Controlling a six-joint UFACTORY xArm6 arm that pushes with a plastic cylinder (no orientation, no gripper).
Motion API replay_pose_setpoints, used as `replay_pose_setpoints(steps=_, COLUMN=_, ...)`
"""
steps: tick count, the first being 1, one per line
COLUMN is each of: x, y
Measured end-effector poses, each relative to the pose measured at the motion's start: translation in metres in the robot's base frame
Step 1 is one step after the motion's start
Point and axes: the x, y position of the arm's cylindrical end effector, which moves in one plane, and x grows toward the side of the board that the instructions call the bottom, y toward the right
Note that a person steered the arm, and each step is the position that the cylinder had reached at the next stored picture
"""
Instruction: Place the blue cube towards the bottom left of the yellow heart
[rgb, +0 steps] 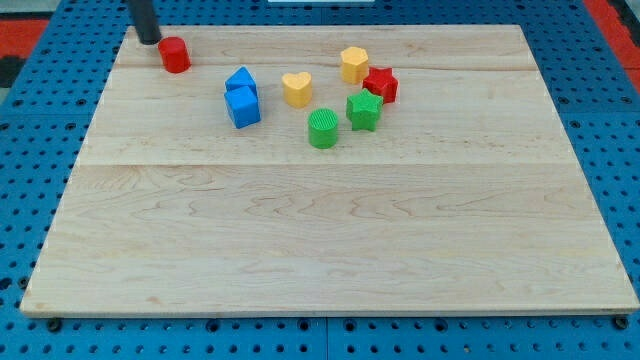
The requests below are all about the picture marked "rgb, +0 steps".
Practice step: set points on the yellow heart block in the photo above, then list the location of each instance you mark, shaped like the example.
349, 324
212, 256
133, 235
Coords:
297, 89

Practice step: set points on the blue cube block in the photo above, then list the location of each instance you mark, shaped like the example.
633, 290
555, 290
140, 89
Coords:
242, 106

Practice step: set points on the green cylinder block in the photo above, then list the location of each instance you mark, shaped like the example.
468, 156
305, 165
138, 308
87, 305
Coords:
322, 128

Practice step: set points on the green star block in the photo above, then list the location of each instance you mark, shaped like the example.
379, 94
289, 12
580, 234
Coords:
364, 110

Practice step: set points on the red star block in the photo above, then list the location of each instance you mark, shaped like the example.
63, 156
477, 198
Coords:
381, 82

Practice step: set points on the yellow hexagon block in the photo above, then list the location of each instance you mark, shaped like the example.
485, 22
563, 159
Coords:
354, 65

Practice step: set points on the blue triangular block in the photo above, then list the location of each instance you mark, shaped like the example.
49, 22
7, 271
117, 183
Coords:
241, 78

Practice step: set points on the light wooden board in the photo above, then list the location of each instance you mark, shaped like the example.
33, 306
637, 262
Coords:
467, 200

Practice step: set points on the red cylinder block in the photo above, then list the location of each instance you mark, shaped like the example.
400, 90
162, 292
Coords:
174, 54

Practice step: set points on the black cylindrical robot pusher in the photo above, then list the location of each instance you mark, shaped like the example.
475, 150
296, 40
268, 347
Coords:
145, 21

